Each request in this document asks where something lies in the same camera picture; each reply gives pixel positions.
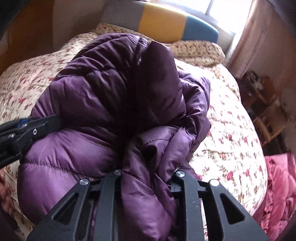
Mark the grey yellow blue headboard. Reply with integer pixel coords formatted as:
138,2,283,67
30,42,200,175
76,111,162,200
100,1,219,43

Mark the purple quilted down jacket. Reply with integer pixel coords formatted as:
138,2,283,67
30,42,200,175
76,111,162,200
17,34,211,240

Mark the window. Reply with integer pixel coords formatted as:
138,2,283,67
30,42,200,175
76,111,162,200
160,0,252,33

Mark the small-floral pillow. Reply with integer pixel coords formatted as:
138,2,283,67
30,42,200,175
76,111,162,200
92,23,225,67

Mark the brown wooden wardrobe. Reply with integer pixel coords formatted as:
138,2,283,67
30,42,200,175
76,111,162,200
1,1,54,72

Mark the pink ruffled blanket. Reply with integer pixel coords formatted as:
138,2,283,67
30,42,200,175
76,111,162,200
253,152,295,240

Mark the floral quilt bedspread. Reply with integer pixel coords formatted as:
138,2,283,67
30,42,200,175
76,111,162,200
1,31,267,240

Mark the person's hand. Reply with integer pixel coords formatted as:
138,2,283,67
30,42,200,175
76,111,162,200
0,170,16,218

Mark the wooden bedside shelf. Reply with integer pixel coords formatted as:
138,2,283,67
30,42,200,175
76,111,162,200
236,71,290,146

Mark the pink curtain right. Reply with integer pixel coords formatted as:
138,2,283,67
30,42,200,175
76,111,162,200
225,1,274,78

